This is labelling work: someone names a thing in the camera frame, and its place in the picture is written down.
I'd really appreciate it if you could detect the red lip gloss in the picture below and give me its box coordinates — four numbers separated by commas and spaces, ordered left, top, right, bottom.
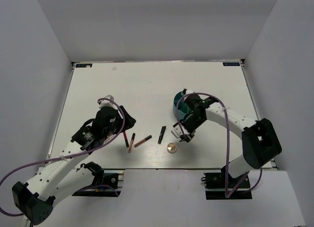
128, 133, 136, 153
123, 131, 129, 148

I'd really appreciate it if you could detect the black squeeze tube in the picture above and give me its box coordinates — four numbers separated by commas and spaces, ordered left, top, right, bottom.
157, 126, 166, 144

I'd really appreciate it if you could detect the brown lip gloss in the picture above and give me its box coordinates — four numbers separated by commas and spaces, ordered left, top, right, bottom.
134, 135, 152, 148

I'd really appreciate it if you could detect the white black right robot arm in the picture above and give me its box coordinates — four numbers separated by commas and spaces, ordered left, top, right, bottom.
172, 89, 282, 187

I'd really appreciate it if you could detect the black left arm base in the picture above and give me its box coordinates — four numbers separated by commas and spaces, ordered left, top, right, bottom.
72, 162, 124, 197

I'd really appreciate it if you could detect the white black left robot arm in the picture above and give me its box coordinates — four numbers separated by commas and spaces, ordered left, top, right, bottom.
12, 106, 136, 226

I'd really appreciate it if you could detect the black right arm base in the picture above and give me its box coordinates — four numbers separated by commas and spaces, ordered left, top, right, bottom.
200, 172, 253, 201

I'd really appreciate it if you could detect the teal round organizer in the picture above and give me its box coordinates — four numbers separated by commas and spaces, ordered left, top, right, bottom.
173, 89, 195, 120

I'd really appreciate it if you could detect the round beige eyeshadow compact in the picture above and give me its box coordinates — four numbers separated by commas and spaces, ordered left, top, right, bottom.
166, 143, 177, 154

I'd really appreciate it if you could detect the dark table logo sticker right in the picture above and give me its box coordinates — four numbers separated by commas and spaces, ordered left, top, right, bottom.
223, 62, 240, 66

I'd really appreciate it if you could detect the dark table logo sticker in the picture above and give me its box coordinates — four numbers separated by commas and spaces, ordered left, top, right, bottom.
76, 63, 93, 68
223, 62, 240, 66

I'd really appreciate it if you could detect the dark table logo sticker left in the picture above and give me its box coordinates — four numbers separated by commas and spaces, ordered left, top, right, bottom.
76, 63, 93, 68

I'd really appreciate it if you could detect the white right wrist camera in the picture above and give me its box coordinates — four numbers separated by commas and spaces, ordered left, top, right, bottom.
171, 123, 190, 139

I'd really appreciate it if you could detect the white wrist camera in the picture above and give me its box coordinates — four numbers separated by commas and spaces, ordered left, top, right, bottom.
97, 95, 114, 109
171, 123, 190, 139

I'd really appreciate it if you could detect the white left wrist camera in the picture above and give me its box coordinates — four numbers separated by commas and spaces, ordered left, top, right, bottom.
97, 95, 114, 109

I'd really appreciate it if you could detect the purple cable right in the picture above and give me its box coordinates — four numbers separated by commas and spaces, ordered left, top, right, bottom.
176, 92, 263, 198

